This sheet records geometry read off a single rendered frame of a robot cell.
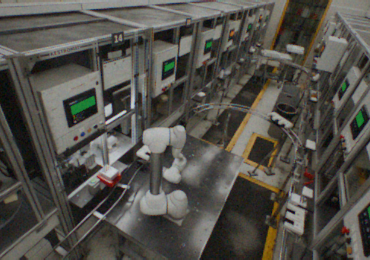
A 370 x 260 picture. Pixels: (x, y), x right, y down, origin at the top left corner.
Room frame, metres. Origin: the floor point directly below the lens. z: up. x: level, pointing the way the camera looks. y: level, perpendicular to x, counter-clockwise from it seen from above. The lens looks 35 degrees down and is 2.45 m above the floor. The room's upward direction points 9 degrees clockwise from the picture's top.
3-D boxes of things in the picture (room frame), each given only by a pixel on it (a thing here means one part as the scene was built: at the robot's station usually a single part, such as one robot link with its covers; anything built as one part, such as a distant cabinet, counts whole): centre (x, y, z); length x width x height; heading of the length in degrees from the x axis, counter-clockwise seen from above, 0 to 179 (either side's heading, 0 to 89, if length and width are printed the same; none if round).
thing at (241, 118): (5.73, -1.67, 0.01); 5.85 x 0.59 x 0.01; 157
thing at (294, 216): (1.25, -1.06, 0.84); 0.37 x 0.14 x 0.10; 157
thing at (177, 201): (1.18, -0.03, 0.85); 0.18 x 0.16 x 0.22; 105
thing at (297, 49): (7.54, -3.09, 0.48); 0.84 x 0.58 x 0.97; 165
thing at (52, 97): (1.26, 0.82, 1.60); 0.42 x 0.29 x 0.46; 157
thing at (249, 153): (3.17, -1.42, 0.01); 1.00 x 0.55 x 0.01; 157
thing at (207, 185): (1.61, -0.01, 0.66); 1.50 x 1.06 x 0.04; 157
